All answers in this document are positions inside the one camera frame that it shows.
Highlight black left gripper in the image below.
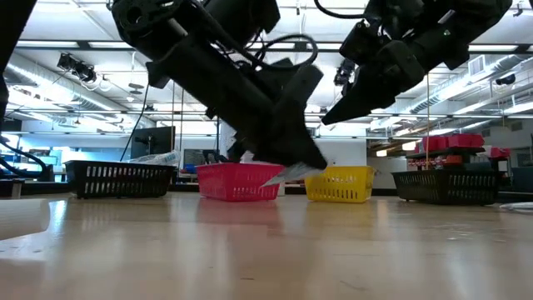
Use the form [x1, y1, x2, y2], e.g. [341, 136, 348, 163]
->
[227, 57, 328, 170]

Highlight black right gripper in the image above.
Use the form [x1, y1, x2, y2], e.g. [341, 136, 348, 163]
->
[321, 22, 453, 126]

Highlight white toothpaste tube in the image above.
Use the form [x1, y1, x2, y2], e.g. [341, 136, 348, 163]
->
[261, 162, 326, 188]

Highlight clear teal white toothbrush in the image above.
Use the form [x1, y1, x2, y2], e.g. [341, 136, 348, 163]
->
[128, 149, 183, 168]

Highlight red plastic basket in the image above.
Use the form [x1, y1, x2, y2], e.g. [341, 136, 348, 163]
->
[196, 162, 286, 203]

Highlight yellow plastic basket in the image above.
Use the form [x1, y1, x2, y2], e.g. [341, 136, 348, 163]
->
[303, 165, 376, 204]

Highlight metal shelf with red bins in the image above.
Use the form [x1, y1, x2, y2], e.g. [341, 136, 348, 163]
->
[406, 132, 511, 172]

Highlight black computer monitor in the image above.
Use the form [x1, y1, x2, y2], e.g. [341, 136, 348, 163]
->
[130, 126, 177, 161]

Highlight black plastic basket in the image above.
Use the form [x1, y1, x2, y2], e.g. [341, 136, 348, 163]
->
[391, 169, 507, 206]
[64, 160, 177, 199]

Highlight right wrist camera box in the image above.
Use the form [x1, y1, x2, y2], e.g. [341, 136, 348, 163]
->
[339, 20, 378, 60]

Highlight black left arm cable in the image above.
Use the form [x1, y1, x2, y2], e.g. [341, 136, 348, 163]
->
[252, 33, 320, 74]

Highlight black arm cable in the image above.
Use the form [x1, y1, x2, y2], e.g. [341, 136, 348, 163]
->
[314, 0, 368, 20]
[252, 33, 320, 74]

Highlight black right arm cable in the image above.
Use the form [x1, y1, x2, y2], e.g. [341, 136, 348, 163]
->
[314, 0, 368, 20]

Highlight black aluminium table frame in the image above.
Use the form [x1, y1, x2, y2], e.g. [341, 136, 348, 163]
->
[0, 116, 533, 199]

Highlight black ceiling camera rig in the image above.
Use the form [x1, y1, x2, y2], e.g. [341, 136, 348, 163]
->
[57, 52, 98, 83]

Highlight thick black curved cable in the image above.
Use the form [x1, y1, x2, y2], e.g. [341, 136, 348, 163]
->
[0, 141, 54, 181]

